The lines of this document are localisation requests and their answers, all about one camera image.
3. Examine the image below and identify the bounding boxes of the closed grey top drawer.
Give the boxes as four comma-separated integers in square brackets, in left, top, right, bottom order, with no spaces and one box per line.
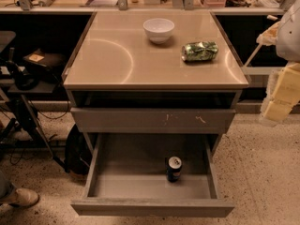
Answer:
[71,108,235,134]

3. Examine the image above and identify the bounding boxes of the black stand with cables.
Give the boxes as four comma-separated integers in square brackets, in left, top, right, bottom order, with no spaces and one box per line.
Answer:
[1,47,66,168]

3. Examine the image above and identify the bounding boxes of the tan shoe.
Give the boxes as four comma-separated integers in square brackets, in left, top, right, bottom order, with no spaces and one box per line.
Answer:
[0,188,39,207]

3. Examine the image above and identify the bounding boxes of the crushed green soda can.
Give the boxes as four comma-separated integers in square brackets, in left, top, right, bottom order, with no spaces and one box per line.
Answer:
[181,41,218,62]

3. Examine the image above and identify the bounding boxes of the grey pole with handle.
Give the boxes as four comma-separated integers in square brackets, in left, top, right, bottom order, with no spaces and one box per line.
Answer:
[244,15,279,68]

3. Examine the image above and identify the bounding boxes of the white ceramic bowl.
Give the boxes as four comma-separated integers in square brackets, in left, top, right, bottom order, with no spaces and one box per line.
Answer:
[143,18,174,44]

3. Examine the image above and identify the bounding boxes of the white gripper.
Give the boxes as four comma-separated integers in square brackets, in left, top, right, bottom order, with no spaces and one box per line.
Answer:
[259,62,300,126]

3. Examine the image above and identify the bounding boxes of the black bag with label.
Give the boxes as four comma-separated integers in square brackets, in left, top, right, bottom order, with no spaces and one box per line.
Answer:
[22,49,67,83]

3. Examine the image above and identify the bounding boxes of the dark blue pepsi can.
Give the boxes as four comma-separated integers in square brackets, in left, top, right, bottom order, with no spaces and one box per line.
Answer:
[166,157,183,182]

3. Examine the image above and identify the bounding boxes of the open grey middle drawer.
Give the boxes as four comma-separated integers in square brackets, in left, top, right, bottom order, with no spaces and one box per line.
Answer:
[71,133,234,218]

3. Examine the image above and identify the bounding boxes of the grey drawer cabinet with counter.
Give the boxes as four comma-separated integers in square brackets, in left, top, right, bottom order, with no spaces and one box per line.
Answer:
[64,9,248,149]

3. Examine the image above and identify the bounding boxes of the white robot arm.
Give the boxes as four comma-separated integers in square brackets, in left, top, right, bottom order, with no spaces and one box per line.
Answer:
[256,0,300,127]

